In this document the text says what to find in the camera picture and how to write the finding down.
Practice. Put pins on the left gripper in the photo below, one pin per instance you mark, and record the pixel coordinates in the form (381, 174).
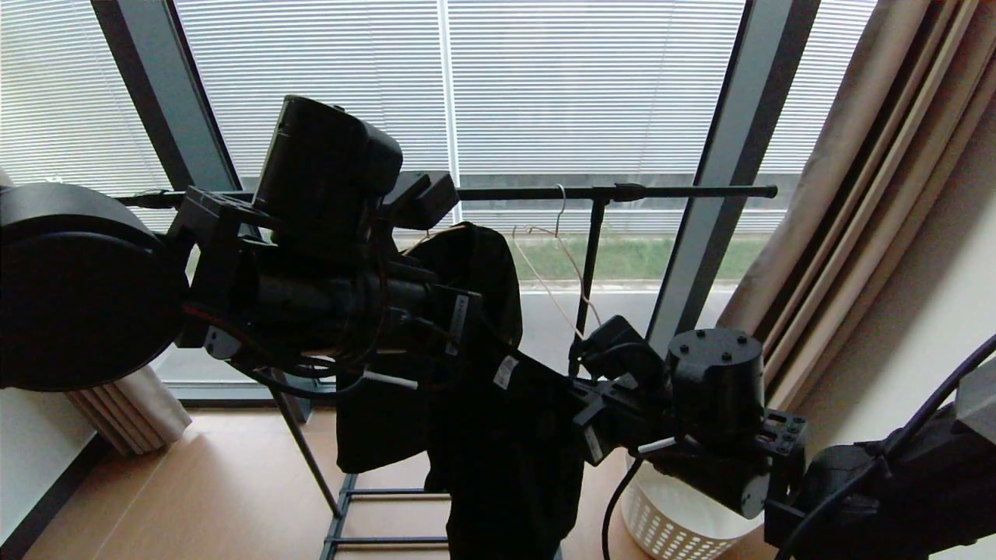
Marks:
(350, 311)

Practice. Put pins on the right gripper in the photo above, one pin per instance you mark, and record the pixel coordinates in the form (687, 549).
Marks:
(626, 416)

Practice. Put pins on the white laundry basket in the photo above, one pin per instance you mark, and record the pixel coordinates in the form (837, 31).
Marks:
(677, 521)

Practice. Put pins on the black clothes rack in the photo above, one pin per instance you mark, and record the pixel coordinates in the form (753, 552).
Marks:
(685, 191)

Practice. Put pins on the window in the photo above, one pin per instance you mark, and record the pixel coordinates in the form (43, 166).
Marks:
(583, 85)

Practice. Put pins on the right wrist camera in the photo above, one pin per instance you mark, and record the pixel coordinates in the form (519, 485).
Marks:
(622, 346)

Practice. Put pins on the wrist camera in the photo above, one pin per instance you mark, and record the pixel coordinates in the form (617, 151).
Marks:
(622, 346)
(327, 163)

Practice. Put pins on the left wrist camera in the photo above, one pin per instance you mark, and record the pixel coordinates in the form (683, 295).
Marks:
(327, 163)

